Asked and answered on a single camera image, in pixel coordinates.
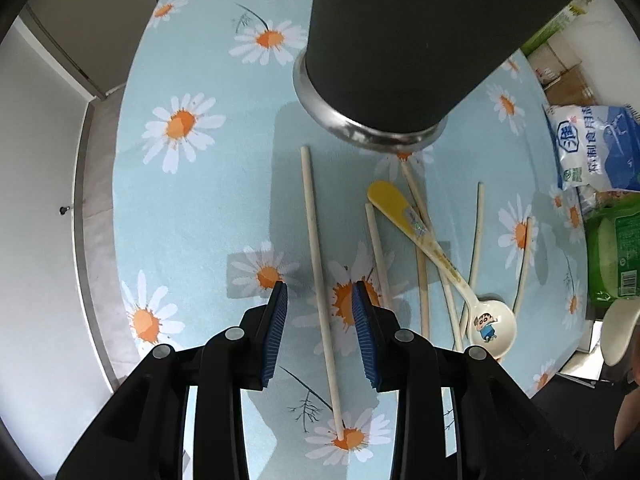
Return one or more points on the white and blue salt bag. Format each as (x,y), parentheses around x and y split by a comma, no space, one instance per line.
(600,150)

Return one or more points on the black cylindrical utensil holder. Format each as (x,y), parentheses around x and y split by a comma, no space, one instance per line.
(400,35)

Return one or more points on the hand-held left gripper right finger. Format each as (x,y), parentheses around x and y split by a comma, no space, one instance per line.
(364,335)

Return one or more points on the brown cardboard box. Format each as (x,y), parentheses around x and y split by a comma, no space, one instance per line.
(570,85)

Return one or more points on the green and white carton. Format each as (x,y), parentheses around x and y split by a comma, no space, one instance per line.
(552,27)

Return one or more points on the green plastic packet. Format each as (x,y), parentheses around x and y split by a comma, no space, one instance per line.
(617,255)

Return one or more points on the white stool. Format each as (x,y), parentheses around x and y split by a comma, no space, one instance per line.
(620,332)

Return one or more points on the small black wall knob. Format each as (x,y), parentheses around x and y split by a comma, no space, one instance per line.
(63,208)

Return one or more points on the blue daisy print tablecloth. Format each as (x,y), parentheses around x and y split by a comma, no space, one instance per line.
(210,200)

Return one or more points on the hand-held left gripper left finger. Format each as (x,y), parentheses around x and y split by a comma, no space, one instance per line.
(276,330)

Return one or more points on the long pale wooden chopstick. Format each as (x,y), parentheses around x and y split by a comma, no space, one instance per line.
(315,240)

